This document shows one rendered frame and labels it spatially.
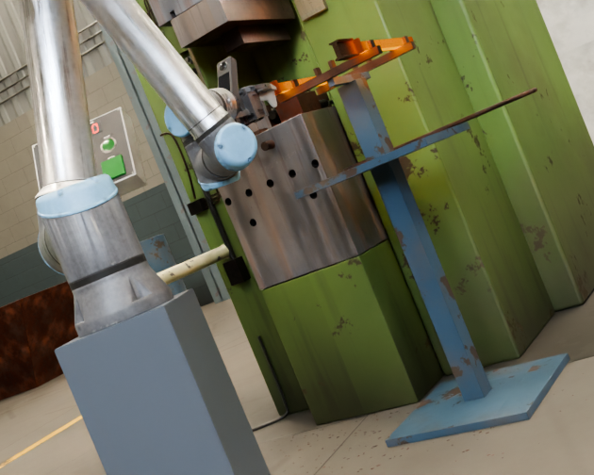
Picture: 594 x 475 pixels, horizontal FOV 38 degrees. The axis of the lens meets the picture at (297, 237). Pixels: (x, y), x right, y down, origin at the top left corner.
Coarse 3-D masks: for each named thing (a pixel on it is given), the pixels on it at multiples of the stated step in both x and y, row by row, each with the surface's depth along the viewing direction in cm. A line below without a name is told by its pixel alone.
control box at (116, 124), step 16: (112, 112) 287; (96, 128) 286; (112, 128) 284; (128, 128) 286; (96, 144) 284; (128, 144) 280; (96, 160) 281; (128, 160) 277; (128, 176) 275; (144, 176) 282
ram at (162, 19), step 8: (152, 0) 274; (160, 0) 272; (168, 0) 271; (176, 0) 269; (184, 0) 268; (192, 0) 266; (200, 0) 265; (152, 8) 275; (160, 8) 273; (168, 8) 272; (176, 8) 270; (184, 8) 269; (160, 16) 274; (168, 16) 272; (176, 16) 274; (160, 24) 274; (168, 24) 276
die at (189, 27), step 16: (208, 0) 264; (224, 0) 264; (240, 0) 271; (256, 0) 279; (272, 0) 288; (288, 0) 296; (192, 16) 268; (208, 16) 265; (224, 16) 262; (240, 16) 268; (256, 16) 276; (272, 16) 285; (288, 16) 293; (176, 32) 272; (192, 32) 269; (208, 32) 266; (224, 32) 275
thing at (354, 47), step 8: (336, 40) 198; (344, 40) 200; (352, 40) 204; (376, 40) 215; (384, 40) 219; (392, 40) 223; (400, 40) 227; (336, 48) 198; (344, 48) 201; (352, 48) 204; (360, 48) 204; (368, 48) 209; (384, 48) 219; (392, 48) 225; (344, 56) 198; (352, 56) 201
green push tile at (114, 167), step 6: (114, 156) 279; (120, 156) 278; (102, 162) 279; (108, 162) 278; (114, 162) 278; (120, 162) 277; (102, 168) 278; (108, 168) 277; (114, 168) 277; (120, 168) 276; (108, 174) 276; (114, 174) 276; (120, 174) 275
